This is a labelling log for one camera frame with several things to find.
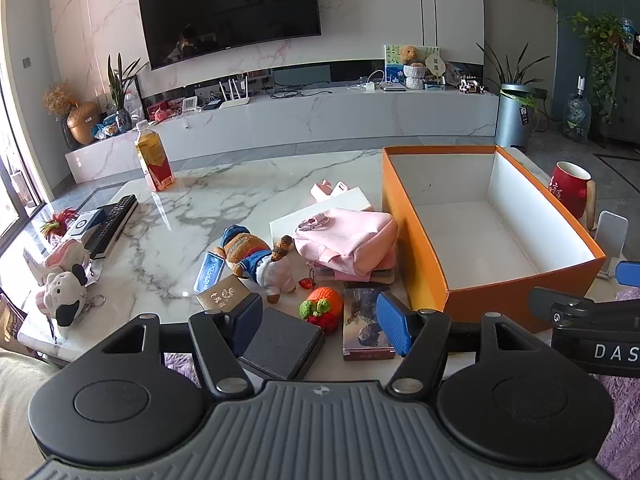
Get orange cardboard box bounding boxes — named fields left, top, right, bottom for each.
left=382, top=145, right=607, bottom=333

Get white phone stand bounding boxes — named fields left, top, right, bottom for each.
left=592, top=211, right=629, bottom=281

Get black flat television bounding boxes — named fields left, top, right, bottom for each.
left=136, top=0, right=322, bottom=71

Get red green feather toy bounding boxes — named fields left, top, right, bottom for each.
left=40, top=210, right=81, bottom=238

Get cream sofa cushion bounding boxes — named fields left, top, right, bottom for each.
left=0, top=350, right=58, bottom=463

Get green leaf plant in pot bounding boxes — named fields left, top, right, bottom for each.
left=106, top=52, right=148, bottom=133

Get gold round vase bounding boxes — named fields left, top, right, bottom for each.
left=66, top=101, right=101, bottom=146

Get white woven pot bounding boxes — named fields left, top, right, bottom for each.
left=404, top=62, right=426, bottom=90

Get white marble tv cabinet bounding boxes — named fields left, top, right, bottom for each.
left=65, top=85, right=501, bottom=183

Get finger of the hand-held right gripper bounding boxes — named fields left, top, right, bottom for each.
left=528, top=286, right=602, bottom=329
left=616, top=260, right=640, bottom=288

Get red mug wooden handle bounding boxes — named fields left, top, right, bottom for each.
left=550, top=161, right=597, bottom=221

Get black remote control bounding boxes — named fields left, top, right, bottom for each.
left=82, top=194, right=138, bottom=261

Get hanging vine plant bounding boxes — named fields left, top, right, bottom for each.
left=567, top=10, right=626, bottom=123

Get black cable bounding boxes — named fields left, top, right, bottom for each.
left=270, top=87, right=333, bottom=99

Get white round hand fan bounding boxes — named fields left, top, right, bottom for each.
left=425, top=54, right=447, bottom=83

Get sliding glass door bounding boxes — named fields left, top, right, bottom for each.
left=0, top=75, right=43, bottom=231

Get blue snack bag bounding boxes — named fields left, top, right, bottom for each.
left=92, top=115, right=121, bottom=140

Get pink fabric pouch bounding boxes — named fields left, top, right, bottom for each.
left=292, top=208, right=399, bottom=283

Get dried flower bunch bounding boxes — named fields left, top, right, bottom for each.
left=42, top=81, right=76, bottom=116

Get green blue painting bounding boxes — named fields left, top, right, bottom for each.
left=384, top=44, right=441, bottom=83

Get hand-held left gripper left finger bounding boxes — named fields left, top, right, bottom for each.
left=97, top=292, right=264, bottom=400

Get gold card box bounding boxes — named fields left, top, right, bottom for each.
left=195, top=275, right=251, bottom=313

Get black box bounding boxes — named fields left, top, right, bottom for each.
left=239, top=306, right=326, bottom=381

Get blue and white box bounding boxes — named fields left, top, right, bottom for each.
left=66, top=208, right=107, bottom=241

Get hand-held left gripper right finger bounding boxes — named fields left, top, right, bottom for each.
left=376, top=292, right=549, bottom=397

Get amber tea bottle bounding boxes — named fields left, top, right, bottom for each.
left=134, top=120, right=176, bottom=192

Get white router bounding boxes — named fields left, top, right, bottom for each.
left=218, top=76, right=251, bottom=110

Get blue tin case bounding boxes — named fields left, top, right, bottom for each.
left=193, top=252, right=228, bottom=296

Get water jug with pump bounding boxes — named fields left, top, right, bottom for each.
left=564, top=76, right=593, bottom=143

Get person's purple fuzzy pants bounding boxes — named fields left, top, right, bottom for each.
left=164, top=352, right=640, bottom=467

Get black white cow plush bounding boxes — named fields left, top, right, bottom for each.
left=44, top=264, right=90, bottom=328

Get grey side cabinet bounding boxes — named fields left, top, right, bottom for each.
left=595, top=47, right=640, bottom=148

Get grey metal trash can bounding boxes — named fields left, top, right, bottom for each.
left=495, top=84, right=537, bottom=152

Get brown bear plush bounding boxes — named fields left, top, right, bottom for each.
left=214, top=225, right=297, bottom=306

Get orange crochet fruit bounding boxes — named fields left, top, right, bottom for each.
left=299, top=287, right=345, bottom=335

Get long leaf potted plant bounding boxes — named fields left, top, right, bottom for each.
left=477, top=40, right=540, bottom=107

